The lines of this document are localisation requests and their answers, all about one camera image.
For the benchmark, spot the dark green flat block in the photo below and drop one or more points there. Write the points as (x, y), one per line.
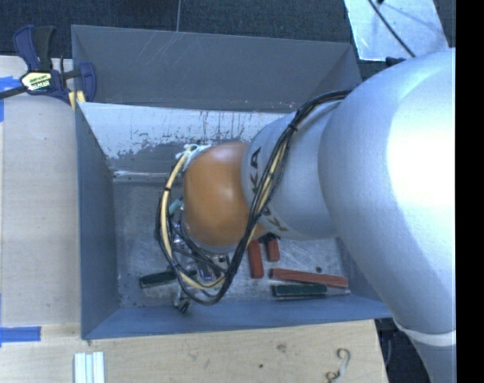
(157, 279)
(299, 290)

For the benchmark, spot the pale wood flat board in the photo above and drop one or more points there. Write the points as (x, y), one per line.
(38, 214)

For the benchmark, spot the grey metal bin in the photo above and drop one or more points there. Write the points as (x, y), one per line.
(209, 70)

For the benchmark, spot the red-brown flat block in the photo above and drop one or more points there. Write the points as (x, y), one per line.
(309, 278)
(272, 250)
(256, 261)

